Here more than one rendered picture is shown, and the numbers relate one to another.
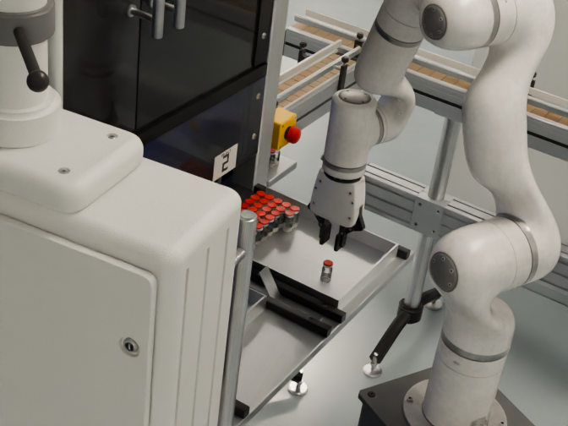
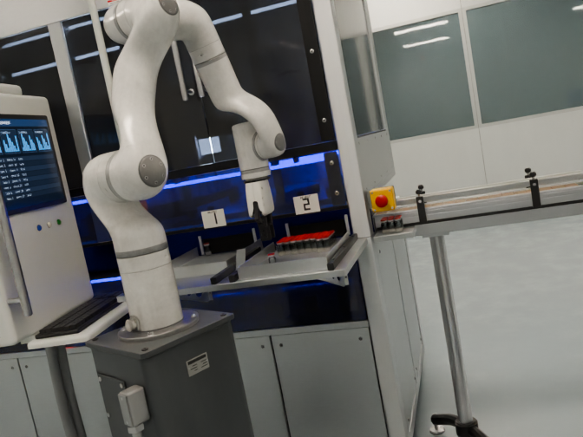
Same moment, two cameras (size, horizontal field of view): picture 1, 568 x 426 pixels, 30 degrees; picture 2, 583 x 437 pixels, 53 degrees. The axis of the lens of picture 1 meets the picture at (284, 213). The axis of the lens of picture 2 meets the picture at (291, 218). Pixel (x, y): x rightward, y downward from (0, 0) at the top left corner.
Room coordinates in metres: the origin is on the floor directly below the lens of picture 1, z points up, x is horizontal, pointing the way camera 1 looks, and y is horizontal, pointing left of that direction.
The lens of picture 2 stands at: (1.53, -1.75, 1.23)
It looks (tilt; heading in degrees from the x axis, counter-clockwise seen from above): 7 degrees down; 79
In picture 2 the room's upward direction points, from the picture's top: 11 degrees counter-clockwise
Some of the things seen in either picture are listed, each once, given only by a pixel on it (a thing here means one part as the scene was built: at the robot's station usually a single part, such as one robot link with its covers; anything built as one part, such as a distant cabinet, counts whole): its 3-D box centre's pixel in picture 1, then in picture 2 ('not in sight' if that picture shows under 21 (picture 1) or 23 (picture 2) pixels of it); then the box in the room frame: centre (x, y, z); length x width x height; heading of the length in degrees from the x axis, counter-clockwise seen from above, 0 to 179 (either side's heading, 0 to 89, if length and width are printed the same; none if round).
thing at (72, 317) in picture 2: not in sight; (88, 311); (1.20, 0.21, 0.82); 0.40 x 0.14 x 0.02; 69
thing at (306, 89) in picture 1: (286, 95); (476, 201); (2.52, 0.04, 0.92); 0.69 x 0.16 x 0.16; 152
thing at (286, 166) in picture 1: (259, 164); (395, 232); (2.23, 0.08, 0.87); 0.14 x 0.13 x 0.02; 62
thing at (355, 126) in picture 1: (352, 127); (251, 145); (1.78, -0.11, 1.24); 0.09 x 0.08 x 0.13; 128
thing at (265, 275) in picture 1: (291, 294); (234, 264); (1.68, -0.04, 0.91); 0.14 x 0.03 x 0.06; 62
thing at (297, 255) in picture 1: (299, 246); (297, 254); (1.87, -0.04, 0.90); 0.34 x 0.26 x 0.04; 62
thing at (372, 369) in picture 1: (407, 320); not in sight; (2.73, -0.44, 0.07); 0.50 x 0.08 x 0.14; 152
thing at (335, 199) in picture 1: (340, 192); (259, 195); (1.78, -0.10, 1.10); 0.10 x 0.08 x 0.11; 62
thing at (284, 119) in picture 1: (275, 128); (383, 198); (2.20, 0.05, 0.99); 0.08 x 0.07 x 0.07; 62
